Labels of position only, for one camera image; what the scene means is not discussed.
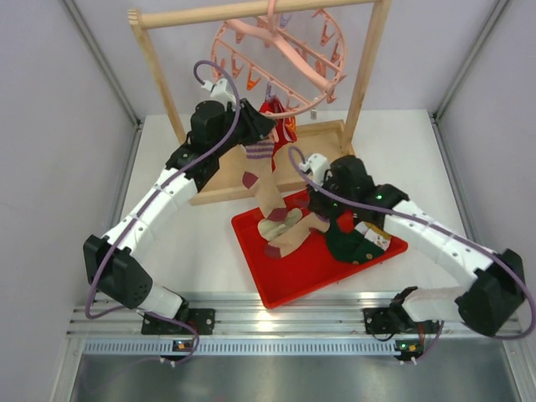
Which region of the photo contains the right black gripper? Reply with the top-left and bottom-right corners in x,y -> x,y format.
307,172 -> 356,221

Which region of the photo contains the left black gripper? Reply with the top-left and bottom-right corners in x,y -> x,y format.
211,97 -> 276,156

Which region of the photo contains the pink round clip hanger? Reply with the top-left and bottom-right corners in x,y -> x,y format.
210,8 -> 348,119

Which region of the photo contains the beige purple striped sock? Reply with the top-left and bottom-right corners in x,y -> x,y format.
242,140 -> 288,223

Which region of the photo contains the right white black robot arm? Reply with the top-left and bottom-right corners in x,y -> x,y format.
294,153 -> 535,337

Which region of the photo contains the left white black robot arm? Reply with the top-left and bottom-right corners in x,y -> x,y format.
83,99 -> 276,332

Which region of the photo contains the purple clip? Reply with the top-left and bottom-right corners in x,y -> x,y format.
265,82 -> 277,102

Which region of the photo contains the red sock on hanger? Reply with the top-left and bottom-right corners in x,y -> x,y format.
260,95 -> 297,171

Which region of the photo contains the wooden hanger rack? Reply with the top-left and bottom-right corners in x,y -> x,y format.
127,0 -> 394,206

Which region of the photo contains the dark green sock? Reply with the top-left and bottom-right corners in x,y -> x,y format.
324,212 -> 387,264

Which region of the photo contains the cream yellow sock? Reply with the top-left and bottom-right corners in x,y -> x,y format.
257,208 -> 302,241

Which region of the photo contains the red plastic tray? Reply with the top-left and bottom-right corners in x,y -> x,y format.
231,208 -> 408,309

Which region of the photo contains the white patterned sock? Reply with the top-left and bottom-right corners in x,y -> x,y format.
354,221 -> 391,251

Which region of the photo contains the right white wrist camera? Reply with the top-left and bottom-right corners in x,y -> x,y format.
300,153 -> 330,185

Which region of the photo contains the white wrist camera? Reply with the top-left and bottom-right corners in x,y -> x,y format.
300,153 -> 330,185
202,78 -> 236,106

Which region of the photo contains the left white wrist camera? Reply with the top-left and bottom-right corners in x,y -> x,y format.
202,78 -> 236,106

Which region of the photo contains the aluminium mounting rail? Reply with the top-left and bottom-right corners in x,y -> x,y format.
66,291 -> 524,357

